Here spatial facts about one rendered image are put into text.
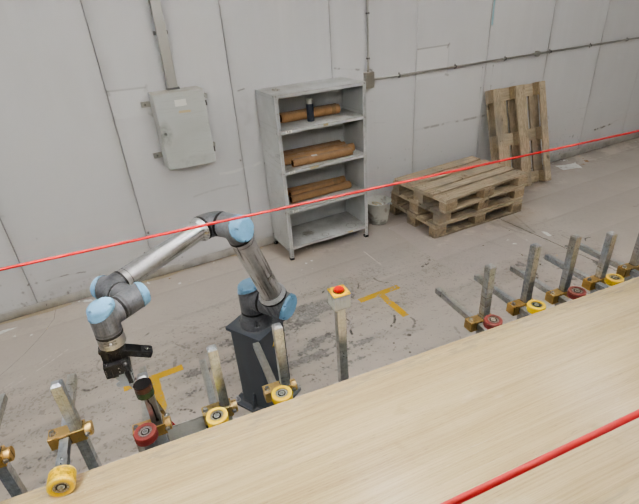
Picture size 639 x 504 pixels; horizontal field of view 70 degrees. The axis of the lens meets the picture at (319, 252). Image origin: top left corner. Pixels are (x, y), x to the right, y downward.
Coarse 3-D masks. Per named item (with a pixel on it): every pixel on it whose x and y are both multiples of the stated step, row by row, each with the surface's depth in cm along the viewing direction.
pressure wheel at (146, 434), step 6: (144, 426) 163; (150, 426) 163; (138, 432) 161; (144, 432) 160; (150, 432) 161; (156, 432) 161; (138, 438) 159; (144, 438) 158; (150, 438) 159; (156, 438) 161; (138, 444) 159; (144, 444) 159; (150, 444) 160
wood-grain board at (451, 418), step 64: (576, 320) 200; (384, 384) 174; (448, 384) 172; (512, 384) 170; (576, 384) 168; (192, 448) 154; (256, 448) 153; (320, 448) 151; (384, 448) 149; (448, 448) 148; (512, 448) 146; (576, 448) 145
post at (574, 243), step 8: (576, 240) 215; (568, 248) 220; (576, 248) 217; (568, 256) 221; (576, 256) 220; (568, 264) 222; (568, 272) 223; (560, 280) 229; (568, 280) 226; (560, 288) 230
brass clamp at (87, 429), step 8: (88, 424) 157; (48, 432) 155; (56, 432) 155; (64, 432) 155; (72, 432) 155; (80, 432) 156; (88, 432) 157; (48, 440) 152; (56, 440) 153; (72, 440) 156; (80, 440) 157; (56, 448) 155
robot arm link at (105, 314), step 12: (96, 300) 152; (108, 300) 151; (96, 312) 146; (108, 312) 148; (120, 312) 152; (96, 324) 148; (108, 324) 149; (120, 324) 154; (96, 336) 151; (108, 336) 151
